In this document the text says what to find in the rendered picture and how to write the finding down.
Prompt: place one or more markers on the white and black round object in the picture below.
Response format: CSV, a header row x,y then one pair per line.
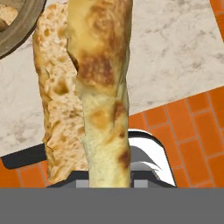
x,y
150,151

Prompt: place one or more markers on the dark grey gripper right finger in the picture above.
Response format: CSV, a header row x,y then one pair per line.
x,y
140,176

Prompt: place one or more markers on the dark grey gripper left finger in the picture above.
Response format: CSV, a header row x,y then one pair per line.
x,y
76,178

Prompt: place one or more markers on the toasted bread bun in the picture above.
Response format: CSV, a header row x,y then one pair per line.
x,y
99,87

